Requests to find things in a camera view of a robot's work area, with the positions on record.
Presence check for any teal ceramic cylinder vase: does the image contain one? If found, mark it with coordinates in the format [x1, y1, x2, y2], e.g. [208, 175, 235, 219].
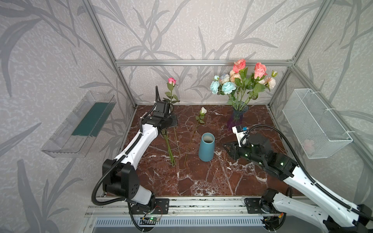
[198, 133, 215, 162]

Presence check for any purple blue glass vase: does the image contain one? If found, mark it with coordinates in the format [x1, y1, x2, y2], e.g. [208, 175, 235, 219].
[226, 101, 248, 129]

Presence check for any blue white rose stem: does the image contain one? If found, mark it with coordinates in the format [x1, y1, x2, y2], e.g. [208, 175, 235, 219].
[220, 74, 230, 84]

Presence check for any pale pink peony flower stem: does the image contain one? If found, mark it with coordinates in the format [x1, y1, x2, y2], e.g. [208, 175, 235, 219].
[259, 71, 278, 91]

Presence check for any dark pink rose stem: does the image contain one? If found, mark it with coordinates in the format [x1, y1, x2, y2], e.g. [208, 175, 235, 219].
[232, 59, 247, 101]

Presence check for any pink rose flower stem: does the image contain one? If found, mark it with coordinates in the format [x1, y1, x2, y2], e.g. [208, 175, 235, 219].
[244, 63, 267, 104]

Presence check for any magenta rosebud stem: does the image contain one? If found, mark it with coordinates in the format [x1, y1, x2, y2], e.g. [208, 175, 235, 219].
[163, 77, 180, 113]

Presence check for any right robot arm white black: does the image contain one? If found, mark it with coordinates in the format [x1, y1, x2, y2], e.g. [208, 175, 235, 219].
[223, 134, 373, 233]

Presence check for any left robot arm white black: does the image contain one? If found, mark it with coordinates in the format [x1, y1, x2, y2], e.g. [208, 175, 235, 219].
[91, 101, 177, 210]

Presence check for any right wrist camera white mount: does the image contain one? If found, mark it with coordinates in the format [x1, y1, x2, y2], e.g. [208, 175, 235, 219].
[232, 125, 249, 147]

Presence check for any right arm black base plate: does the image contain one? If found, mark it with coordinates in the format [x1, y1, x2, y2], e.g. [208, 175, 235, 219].
[244, 197, 272, 214]

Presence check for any white wire mesh basket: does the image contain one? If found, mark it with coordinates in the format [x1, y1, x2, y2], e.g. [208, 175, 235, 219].
[283, 88, 353, 159]

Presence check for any horizontal aluminium frame bar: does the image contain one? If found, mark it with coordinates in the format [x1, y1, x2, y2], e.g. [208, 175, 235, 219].
[115, 60, 293, 67]

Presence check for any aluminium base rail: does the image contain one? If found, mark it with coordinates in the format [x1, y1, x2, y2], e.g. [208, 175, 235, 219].
[84, 196, 331, 217]

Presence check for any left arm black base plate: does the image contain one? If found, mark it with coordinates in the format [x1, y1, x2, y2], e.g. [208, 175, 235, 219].
[129, 198, 170, 215]

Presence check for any clear plastic wall shelf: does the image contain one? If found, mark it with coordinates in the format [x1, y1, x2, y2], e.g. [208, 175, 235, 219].
[41, 91, 117, 158]

